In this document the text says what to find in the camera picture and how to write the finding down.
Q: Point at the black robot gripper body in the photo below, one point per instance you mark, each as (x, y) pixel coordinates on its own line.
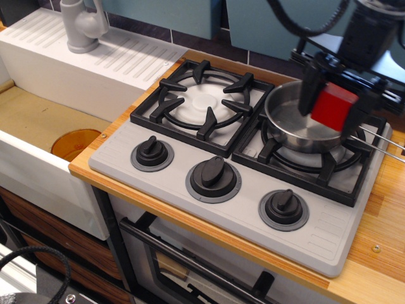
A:
(368, 35)

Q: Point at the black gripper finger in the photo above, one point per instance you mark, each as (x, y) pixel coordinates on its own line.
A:
(312, 84)
(359, 112)

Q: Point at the red wooden cube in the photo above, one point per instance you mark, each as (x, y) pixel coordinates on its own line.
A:
(332, 106)

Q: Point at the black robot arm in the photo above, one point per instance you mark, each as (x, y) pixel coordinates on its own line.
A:
(343, 85)

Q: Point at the stainless steel pan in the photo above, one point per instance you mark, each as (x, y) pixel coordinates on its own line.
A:
(301, 133)

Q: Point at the right black stove knob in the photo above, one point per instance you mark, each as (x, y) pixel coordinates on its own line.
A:
(283, 210)

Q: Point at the black stove knob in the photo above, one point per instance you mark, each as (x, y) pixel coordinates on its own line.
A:
(213, 181)
(152, 155)
(283, 210)

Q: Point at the grey toy stove top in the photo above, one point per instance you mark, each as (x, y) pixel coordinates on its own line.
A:
(322, 244)

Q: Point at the middle black stove knob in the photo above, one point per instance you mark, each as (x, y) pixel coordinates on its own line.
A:
(213, 181)

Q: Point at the left black stove knob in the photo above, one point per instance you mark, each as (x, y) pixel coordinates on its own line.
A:
(152, 155)

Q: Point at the black right burner grate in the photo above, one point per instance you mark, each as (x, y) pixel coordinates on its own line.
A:
(338, 175)

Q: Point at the black burner grate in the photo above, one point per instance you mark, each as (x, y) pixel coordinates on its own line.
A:
(338, 175)
(203, 108)

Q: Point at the black left burner grate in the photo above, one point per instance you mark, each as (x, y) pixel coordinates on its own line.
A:
(203, 108)

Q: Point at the grey toy faucet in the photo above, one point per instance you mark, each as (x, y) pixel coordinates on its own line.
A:
(83, 28)

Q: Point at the oven door with window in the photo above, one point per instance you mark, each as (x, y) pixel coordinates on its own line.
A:
(182, 267)

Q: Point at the orange translucent plate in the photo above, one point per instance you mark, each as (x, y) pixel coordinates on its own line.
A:
(71, 144)

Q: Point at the white toy sink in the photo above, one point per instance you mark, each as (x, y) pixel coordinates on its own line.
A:
(48, 91)

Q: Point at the wooden drawer fronts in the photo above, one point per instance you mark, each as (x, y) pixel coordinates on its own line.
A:
(94, 270)

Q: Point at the black oven door handle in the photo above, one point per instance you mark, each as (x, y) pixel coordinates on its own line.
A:
(140, 230)

